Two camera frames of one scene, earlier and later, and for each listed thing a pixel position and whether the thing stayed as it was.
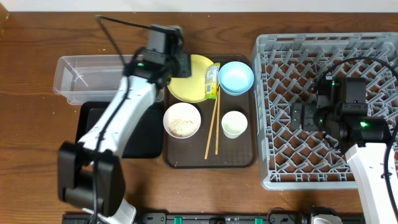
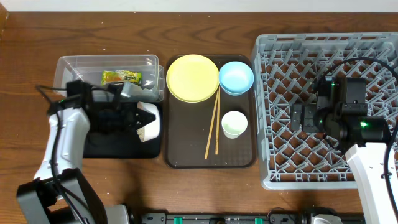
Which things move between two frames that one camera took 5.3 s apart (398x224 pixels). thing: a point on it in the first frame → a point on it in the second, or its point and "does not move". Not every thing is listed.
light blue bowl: (236, 78) does not move
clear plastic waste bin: (83, 79) does not move
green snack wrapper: (211, 81) → (107, 76)
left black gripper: (184, 65) → (131, 119)
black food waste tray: (183, 128) → (141, 133)
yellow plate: (191, 89) does not move
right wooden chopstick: (218, 117) does not move
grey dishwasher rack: (288, 66) does not move
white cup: (234, 123) does not move
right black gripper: (310, 109) does not move
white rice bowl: (181, 120) → (152, 130)
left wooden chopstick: (211, 129) does not move
